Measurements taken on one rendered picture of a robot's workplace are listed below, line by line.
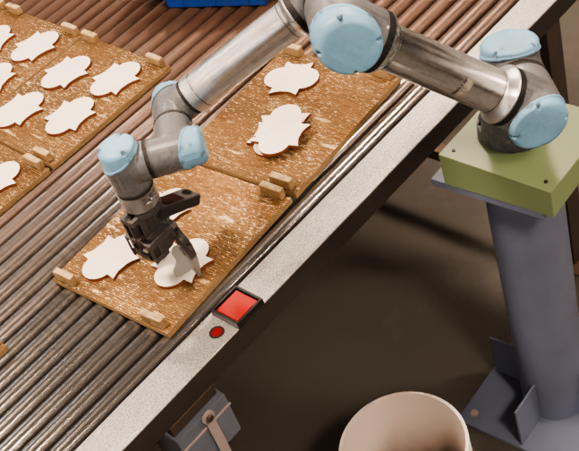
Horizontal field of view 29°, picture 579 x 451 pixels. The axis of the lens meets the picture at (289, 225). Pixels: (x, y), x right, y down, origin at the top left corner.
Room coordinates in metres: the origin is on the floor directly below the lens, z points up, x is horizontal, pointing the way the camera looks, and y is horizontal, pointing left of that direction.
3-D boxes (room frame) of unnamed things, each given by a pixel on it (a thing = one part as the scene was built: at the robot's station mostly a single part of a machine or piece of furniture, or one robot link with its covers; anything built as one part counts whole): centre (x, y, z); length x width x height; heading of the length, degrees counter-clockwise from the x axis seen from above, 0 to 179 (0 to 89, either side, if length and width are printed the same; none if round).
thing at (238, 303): (1.55, 0.15, 0.92); 0.06 x 0.06 x 0.01; 35
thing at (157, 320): (1.57, 0.31, 0.95); 0.06 x 0.02 x 0.03; 38
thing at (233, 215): (1.80, 0.24, 0.93); 0.41 x 0.35 x 0.02; 128
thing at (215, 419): (1.43, 0.31, 0.77); 0.14 x 0.11 x 0.18; 125
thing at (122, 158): (1.68, 0.25, 1.24); 0.09 x 0.08 x 0.11; 84
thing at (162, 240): (1.68, 0.26, 1.08); 0.09 x 0.08 x 0.12; 128
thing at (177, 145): (1.69, 0.15, 1.24); 0.11 x 0.11 x 0.08; 84
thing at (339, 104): (2.06, -0.09, 0.93); 0.41 x 0.35 x 0.02; 129
